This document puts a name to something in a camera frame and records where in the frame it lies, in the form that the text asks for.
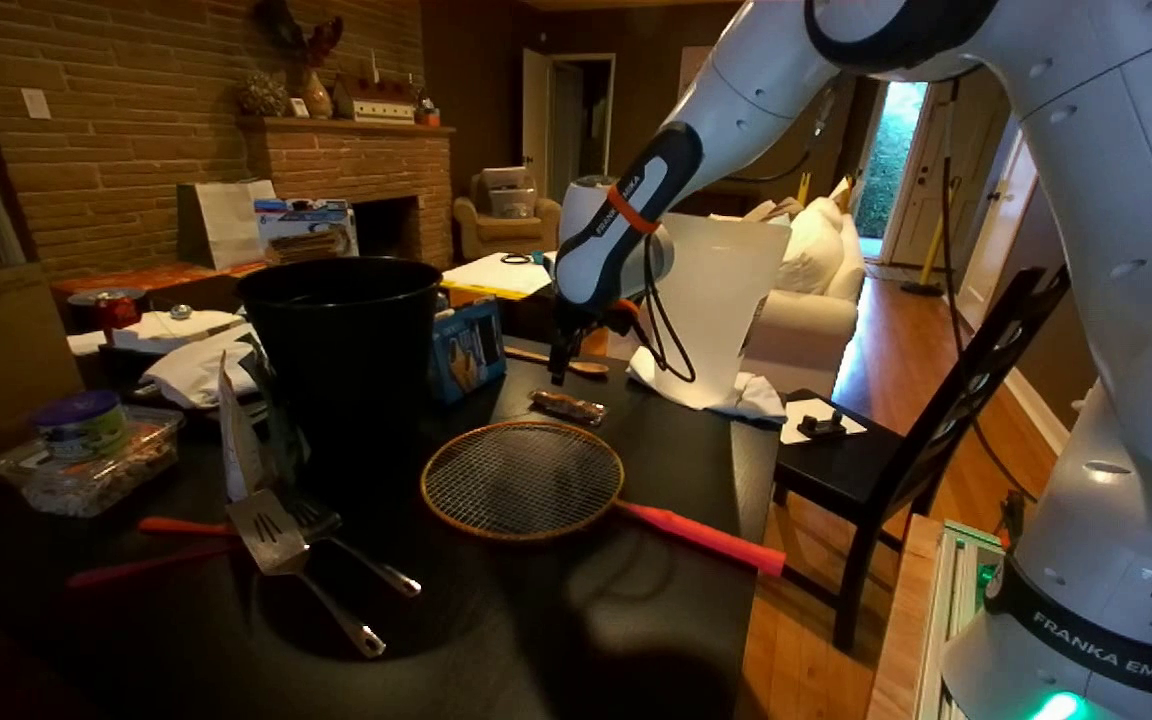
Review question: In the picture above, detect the jar with blue lid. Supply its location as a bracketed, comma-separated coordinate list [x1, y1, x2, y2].
[36, 389, 129, 464]

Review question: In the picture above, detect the black plastic bucket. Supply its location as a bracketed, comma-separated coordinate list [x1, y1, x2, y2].
[232, 257, 444, 515]

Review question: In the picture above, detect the black wooden chair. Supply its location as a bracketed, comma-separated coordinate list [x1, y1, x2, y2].
[773, 262, 1073, 657]

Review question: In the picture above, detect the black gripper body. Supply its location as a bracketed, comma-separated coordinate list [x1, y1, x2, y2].
[541, 293, 616, 357]

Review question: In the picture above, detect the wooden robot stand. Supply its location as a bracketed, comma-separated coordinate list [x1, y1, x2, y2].
[868, 515, 1010, 720]

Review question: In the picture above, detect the tan armchair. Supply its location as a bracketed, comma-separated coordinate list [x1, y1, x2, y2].
[454, 166, 567, 266]

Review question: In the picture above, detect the blue and white carton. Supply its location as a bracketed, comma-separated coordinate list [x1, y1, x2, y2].
[252, 195, 366, 266]

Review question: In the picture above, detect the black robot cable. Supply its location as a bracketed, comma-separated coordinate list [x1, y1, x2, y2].
[629, 234, 703, 389]

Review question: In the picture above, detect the white box on bench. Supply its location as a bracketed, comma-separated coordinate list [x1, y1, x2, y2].
[189, 177, 284, 271]

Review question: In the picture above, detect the vase with dried flowers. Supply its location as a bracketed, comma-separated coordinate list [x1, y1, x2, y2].
[252, 0, 347, 120]

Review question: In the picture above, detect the wooden spoon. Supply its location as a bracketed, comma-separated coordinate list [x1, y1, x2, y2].
[500, 331, 623, 383]

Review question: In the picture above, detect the white paper sheet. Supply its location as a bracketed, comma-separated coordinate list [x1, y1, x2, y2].
[629, 350, 787, 421]

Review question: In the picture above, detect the clear plastic food container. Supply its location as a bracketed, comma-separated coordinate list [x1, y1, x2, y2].
[0, 403, 189, 521]

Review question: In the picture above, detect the dark coffee table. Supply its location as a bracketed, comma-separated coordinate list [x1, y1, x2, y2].
[442, 249, 562, 314]

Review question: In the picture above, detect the brick fireplace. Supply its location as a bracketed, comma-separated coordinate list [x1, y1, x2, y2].
[246, 118, 455, 271]

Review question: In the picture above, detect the slotted metal spatula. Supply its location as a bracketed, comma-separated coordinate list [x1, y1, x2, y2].
[225, 488, 392, 666]

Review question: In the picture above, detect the long red handled utensil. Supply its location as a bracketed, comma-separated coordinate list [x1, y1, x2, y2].
[64, 535, 246, 596]

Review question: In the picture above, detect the blue snack box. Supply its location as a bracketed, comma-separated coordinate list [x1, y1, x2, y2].
[427, 302, 511, 407]

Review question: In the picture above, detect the small shiny snack packet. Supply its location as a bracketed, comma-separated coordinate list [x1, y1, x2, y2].
[529, 383, 611, 429]

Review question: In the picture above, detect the white sofa cushion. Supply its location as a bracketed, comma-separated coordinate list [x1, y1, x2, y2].
[773, 195, 868, 305]

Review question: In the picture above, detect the white cloth pile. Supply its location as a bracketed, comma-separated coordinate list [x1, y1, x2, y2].
[108, 309, 270, 414]

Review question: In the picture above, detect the short red handled utensil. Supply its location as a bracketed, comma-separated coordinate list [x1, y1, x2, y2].
[132, 514, 241, 544]

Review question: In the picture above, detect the orange racket with red handle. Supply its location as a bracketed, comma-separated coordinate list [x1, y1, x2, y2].
[416, 418, 793, 580]

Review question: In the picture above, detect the white paper with black item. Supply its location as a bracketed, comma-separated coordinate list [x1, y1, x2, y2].
[776, 398, 868, 449]

